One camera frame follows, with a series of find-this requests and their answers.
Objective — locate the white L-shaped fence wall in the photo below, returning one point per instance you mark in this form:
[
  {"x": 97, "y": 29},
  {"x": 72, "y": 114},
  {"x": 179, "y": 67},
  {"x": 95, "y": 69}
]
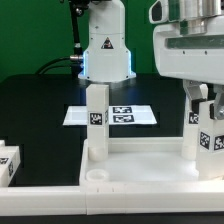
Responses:
[{"x": 98, "y": 198}]

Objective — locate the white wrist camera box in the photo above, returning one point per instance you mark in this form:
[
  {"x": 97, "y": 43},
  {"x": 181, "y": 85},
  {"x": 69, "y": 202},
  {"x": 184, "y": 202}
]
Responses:
[{"x": 164, "y": 11}]

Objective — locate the white paper marker sheet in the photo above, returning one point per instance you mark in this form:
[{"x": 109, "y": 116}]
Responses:
[{"x": 118, "y": 115}]

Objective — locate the white desk top tray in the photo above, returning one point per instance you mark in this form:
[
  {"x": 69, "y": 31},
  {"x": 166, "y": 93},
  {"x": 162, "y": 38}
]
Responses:
[{"x": 146, "y": 160}]

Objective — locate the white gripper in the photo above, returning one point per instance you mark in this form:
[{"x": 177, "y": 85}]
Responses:
[{"x": 196, "y": 58}]

